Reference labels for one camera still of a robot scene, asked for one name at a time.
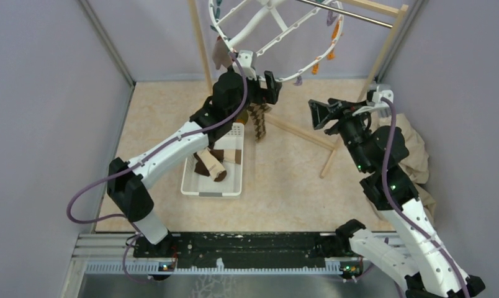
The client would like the white plastic basket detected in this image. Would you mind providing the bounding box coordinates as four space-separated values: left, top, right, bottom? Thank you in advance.
181 123 245 199

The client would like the wrist white camera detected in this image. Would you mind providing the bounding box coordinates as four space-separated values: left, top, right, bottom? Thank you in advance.
233 50 258 80
366 84 394 112

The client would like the purple cable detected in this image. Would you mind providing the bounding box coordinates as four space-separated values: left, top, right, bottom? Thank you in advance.
66 51 250 284
380 96 472 298

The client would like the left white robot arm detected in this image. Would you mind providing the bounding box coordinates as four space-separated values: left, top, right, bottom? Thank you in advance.
107 71 282 257

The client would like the beige crumpled cloth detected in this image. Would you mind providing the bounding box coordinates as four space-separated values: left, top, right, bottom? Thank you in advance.
396 114 436 226

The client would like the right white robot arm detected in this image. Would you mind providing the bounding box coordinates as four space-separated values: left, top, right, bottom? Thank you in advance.
308 98 485 297

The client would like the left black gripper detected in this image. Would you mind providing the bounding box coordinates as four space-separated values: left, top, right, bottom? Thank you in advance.
229 70 282 123

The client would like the metal hanging rod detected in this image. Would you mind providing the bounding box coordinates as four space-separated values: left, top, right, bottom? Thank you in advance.
296 0 393 29

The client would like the white slotted cable duct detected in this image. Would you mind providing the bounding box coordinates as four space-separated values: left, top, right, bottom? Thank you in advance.
84 258 343 275

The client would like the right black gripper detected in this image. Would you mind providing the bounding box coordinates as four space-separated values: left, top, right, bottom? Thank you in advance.
308 97 372 172

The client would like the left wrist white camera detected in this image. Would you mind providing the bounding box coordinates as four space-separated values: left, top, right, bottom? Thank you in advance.
233 50 258 80

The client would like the grey sock on hanger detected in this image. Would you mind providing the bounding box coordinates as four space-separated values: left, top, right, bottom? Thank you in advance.
212 36 233 70

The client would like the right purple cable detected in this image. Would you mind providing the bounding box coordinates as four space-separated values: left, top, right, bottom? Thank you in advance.
380 96 472 298

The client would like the beige brown sock in basket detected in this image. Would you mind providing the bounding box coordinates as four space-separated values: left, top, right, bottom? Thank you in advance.
197 149 243 182

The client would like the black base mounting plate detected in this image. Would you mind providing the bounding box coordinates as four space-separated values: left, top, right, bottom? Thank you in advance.
133 232 364 279

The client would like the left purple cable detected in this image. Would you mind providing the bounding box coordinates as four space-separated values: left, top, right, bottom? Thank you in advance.
66 51 250 284

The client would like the white round clip hanger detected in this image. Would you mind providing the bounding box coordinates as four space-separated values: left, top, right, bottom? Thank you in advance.
208 1 344 82

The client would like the brown checkered sock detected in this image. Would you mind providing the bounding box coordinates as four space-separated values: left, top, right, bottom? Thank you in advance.
247 103 272 142

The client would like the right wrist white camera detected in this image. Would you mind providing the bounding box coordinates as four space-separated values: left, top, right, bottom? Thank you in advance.
366 84 394 112

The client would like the wooden drying rack frame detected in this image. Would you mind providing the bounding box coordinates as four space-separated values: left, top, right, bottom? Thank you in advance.
186 1 409 179

